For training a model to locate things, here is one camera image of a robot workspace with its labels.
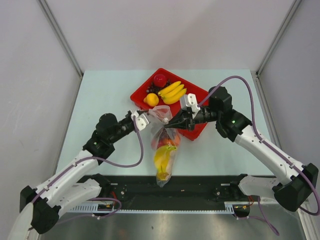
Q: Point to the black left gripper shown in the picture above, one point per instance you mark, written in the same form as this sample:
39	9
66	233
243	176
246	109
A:
129	113

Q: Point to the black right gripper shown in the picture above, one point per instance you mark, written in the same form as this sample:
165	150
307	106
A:
182	121

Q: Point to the orange fruit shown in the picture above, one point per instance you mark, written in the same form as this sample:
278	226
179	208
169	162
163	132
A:
174	140

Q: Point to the clear pink-dotted zip bag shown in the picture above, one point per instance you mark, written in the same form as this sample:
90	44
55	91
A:
161	115

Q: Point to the curved yellow banana bunch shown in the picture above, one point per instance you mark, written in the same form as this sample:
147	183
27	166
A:
164	160

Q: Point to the red apple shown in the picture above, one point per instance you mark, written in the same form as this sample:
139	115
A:
163	141

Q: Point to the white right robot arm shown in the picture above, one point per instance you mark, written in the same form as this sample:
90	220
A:
293	181

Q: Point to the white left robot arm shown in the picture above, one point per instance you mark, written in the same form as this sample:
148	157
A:
50	199

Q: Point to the yellow lemon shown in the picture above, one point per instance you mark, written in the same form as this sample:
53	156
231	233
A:
151	100

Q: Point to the straight yellow banana bunch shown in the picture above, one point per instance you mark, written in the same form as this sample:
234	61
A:
172	93

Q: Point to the dark grape bunch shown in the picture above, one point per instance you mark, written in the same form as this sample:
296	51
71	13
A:
155	89

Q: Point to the red pomegranate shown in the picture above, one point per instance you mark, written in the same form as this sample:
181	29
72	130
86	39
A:
160	80

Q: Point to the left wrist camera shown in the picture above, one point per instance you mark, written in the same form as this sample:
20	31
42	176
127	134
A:
142	121

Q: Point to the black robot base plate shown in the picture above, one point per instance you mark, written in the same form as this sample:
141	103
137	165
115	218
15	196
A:
182	194

